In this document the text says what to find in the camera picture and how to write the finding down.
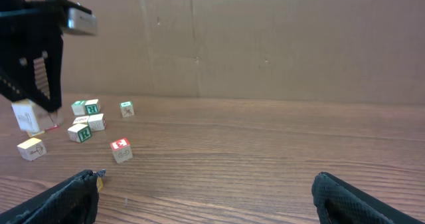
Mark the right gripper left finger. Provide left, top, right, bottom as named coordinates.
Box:
left=1, top=169, right=106, bottom=224

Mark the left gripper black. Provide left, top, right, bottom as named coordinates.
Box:
left=1, top=0, right=92, bottom=112

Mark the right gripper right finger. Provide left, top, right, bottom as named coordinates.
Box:
left=311, top=172, right=424, bottom=224

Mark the wooden block scribble picture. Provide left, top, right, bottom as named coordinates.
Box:
left=11, top=99, right=56, bottom=132

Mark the wooden block red pencil picture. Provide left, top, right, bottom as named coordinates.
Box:
left=17, top=138, right=47, bottom=161

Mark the green top wooden block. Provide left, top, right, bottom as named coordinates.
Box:
left=71, top=100, right=86, bottom=116

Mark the wooden block brown picture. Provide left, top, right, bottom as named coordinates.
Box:
left=72, top=116, right=90, bottom=125

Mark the wooden block green side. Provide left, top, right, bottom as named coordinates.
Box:
left=84, top=99, right=101, bottom=115

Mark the wooden block green picture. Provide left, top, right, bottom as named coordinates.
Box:
left=68, top=124, right=92, bottom=143

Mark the red number three block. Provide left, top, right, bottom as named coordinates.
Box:
left=110, top=138, right=133, bottom=164

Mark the wooden block triangle picture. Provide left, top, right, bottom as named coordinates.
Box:
left=88, top=114, right=106, bottom=132

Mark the green number four block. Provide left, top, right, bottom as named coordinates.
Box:
left=120, top=101, right=135, bottom=118

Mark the cardboard back wall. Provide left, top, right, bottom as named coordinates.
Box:
left=62, top=0, right=424, bottom=104

